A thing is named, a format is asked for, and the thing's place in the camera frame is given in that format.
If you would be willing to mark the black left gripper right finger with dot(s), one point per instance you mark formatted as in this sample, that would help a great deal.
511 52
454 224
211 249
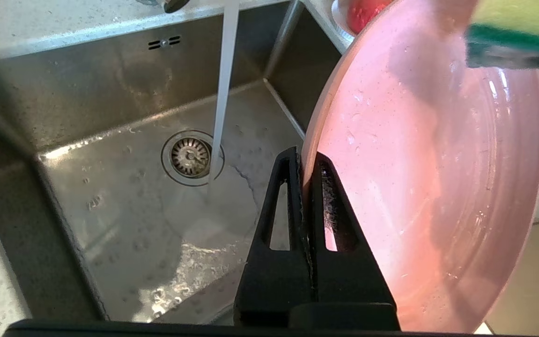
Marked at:
349 285

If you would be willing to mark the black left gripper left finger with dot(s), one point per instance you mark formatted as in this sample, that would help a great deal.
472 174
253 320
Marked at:
269 281

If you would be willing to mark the red apple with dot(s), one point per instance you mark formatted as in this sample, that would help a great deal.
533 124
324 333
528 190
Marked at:
365 14

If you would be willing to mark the stainless steel sink basin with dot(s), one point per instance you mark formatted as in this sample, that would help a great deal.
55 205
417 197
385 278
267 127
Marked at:
86 93

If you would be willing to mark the running tap water stream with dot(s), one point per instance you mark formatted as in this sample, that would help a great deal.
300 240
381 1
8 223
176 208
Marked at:
225 70

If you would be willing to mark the chrome kitchen faucet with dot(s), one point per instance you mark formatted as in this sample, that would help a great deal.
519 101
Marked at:
171 4

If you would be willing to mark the small white dish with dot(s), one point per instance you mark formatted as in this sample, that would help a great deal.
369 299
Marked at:
339 23

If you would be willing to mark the yellow fish-shaped sponge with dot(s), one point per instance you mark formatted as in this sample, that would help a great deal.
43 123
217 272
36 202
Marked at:
522 23

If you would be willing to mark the pink round plate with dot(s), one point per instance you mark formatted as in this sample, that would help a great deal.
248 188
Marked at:
438 164

